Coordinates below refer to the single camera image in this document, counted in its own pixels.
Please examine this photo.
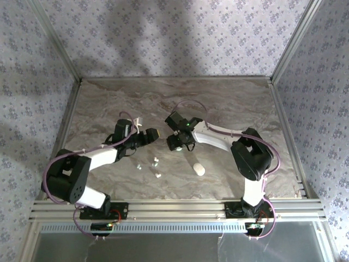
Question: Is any white earbud charging case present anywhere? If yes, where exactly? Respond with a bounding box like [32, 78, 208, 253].
[192, 163, 206, 177]

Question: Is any small left circuit board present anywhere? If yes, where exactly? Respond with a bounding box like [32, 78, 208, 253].
[91, 222, 113, 232]

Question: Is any small circuit board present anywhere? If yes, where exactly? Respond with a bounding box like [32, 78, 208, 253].
[244, 222, 266, 231]
[91, 222, 113, 232]

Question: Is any grey metal sheet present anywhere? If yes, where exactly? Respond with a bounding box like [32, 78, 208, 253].
[31, 221, 333, 262]

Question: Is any small right circuit board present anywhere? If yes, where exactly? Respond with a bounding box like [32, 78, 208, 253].
[244, 222, 266, 231]

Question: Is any aluminium table end rail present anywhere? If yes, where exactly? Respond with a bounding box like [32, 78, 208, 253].
[80, 76, 273, 82]

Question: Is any aluminium table side rail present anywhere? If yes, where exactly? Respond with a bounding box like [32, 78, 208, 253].
[268, 79, 317, 201]
[34, 80, 83, 203]

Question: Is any aluminium base frame rail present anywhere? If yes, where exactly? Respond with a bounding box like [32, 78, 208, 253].
[30, 198, 327, 222]

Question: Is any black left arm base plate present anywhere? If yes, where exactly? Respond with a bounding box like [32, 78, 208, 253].
[79, 202, 129, 221]

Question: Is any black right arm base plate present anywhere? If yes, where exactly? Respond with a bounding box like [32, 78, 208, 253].
[225, 201, 275, 219]

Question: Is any grey slotted cable duct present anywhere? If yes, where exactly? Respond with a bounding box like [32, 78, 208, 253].
[38, 221, 248, 235]

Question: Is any aluminium frame post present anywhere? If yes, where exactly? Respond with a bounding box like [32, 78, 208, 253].
[27, 0, 84, 84]
[270, 0, 324, 82]

